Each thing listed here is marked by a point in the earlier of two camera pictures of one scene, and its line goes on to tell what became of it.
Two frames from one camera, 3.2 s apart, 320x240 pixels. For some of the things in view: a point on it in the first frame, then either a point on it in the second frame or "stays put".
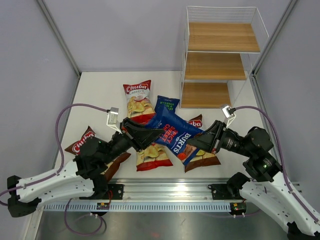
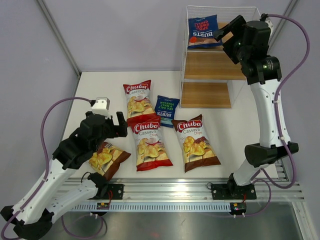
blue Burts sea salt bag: x=171 y=104 stays put
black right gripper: x=208 y=140 to x=237 y=27
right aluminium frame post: x=253 y=76 stays put
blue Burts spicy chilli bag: x=178 y=131 to x=201 y=30
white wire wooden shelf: x=221 y=45 stays put
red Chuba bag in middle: x=154 y=156 stays put
